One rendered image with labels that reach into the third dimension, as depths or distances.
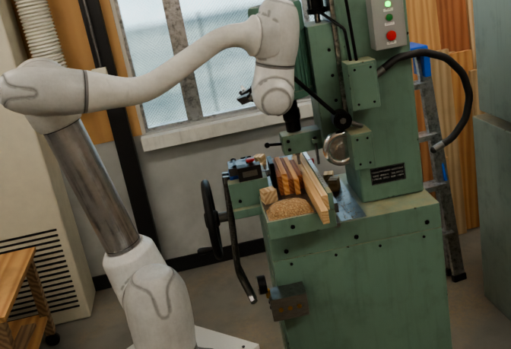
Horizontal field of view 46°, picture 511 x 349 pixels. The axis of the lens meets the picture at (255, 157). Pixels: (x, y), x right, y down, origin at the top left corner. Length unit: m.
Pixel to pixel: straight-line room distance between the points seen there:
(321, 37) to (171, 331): 1.02
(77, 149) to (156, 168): 1.86
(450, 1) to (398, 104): 1.55
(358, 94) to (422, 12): 1.56
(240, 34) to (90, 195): 0.56
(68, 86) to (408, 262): 1.27
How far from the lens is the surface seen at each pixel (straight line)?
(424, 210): 2.06
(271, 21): 1.49
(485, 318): 2.91
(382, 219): 2.02
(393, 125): 2.05
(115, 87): 1.42
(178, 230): 3.55
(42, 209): 3.23
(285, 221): 1.83
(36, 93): 1.39
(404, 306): 2.20
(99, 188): 1.61
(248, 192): 2.03
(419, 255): 2.12
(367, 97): 1.91
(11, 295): 2.74
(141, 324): 1.54
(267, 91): 1.48
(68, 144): 1.58
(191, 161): 3.42
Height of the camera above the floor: 1.64
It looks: 18 degrees down
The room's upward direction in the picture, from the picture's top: 10 degrees counter-clockwise
